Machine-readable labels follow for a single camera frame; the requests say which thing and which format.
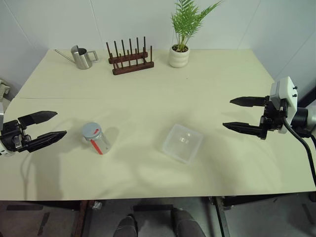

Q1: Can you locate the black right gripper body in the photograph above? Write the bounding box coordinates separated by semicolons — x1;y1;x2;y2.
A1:
259;95;288;141

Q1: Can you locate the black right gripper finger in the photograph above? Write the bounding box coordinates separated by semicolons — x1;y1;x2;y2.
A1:
222;121;261;138
229;96;267;108

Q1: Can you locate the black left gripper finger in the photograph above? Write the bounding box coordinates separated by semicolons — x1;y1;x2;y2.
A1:
26;130;68;153
18;111;58;128

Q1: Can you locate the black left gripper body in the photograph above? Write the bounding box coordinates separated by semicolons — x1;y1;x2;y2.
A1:
0;119;33;154

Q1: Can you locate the grey jar lid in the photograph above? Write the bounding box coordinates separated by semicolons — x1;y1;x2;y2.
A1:
81;122;102;141

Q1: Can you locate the clear jar with red label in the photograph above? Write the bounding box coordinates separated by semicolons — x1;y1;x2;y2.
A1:
79;122;112;156

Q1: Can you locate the clear plastic tray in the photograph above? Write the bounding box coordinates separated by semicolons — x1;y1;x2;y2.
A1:
157;123;204;165

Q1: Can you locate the beige crumpled cloth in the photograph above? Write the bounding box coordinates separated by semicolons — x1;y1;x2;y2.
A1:
0;78;11;102

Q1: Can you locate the steel watering can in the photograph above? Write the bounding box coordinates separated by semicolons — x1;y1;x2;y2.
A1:
54;45;99;70

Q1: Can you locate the fern in white pot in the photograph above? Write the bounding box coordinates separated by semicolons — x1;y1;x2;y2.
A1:
168;0;224;69

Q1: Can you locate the brown wooden peg rack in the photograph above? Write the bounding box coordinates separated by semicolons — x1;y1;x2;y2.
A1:
106;36;155;76

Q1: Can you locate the dark grey rounded shape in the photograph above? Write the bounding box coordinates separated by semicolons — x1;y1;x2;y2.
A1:
116;216;139;237
171;208;203;237

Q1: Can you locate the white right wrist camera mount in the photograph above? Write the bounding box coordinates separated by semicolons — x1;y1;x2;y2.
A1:
269;76;299;134

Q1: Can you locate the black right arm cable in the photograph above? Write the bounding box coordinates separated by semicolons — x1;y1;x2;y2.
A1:
278;107;316;190

